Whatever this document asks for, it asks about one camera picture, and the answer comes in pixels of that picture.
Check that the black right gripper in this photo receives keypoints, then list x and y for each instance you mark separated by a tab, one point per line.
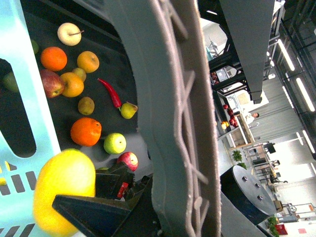
104	215

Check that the yellow lemon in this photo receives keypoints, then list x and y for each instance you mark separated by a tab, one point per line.
70	172

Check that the light teal plastic shopping basket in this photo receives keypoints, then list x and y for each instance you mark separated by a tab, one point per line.
27	135

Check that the grey basket handle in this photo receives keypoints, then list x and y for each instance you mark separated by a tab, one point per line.
164	43

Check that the black fruit shelf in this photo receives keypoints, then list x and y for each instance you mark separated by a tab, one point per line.
43	18

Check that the red apple front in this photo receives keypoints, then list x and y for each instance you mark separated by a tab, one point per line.
130	159

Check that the green apple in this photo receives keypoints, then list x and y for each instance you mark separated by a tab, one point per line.
114	143

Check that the large orange right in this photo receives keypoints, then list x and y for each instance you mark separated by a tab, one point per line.
86	132

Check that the brown green pear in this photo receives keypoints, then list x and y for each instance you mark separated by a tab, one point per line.
86	106

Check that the small yellow green pear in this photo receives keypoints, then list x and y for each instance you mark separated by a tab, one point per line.
128	110

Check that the red chili pepper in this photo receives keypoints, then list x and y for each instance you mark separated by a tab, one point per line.
113	94

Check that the yellow apple front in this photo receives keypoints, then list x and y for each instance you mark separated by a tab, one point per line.
74	86

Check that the red yellow apple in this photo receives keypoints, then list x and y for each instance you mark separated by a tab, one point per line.
52	83

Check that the yellow apple back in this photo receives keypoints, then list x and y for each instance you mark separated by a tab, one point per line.
88	61

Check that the green lime lower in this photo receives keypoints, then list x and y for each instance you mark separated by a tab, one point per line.
10	83

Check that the green lime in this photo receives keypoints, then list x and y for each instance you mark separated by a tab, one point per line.
10	83
35	46

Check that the orange middle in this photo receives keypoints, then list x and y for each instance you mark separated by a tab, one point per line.
53	58

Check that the green lime upper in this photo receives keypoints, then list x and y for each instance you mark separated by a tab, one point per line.
35	46

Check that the white pear with stem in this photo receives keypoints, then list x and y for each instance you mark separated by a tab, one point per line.
69	34

